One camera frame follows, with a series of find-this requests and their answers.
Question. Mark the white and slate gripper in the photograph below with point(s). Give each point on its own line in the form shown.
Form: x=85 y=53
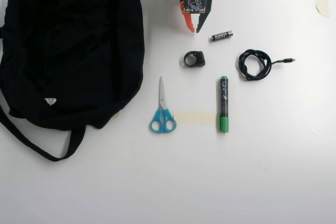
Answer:
x=205 y=22

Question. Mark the green board marker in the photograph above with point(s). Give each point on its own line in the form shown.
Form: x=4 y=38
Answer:
x=223 y=98

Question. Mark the black fabric bag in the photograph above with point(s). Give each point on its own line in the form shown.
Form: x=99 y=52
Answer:
x=73 y=51

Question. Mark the black AAA battery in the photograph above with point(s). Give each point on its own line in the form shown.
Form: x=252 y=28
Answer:
x=221 y=36

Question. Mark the long beige masking tape strip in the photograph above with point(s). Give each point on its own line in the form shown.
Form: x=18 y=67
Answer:
x=195 y=118

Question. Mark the torn beige masking tape piece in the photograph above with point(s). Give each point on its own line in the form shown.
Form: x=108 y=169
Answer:
x=322 y=1

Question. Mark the square camera circuit board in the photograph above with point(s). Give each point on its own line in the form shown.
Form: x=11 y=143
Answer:
x=194 y=3

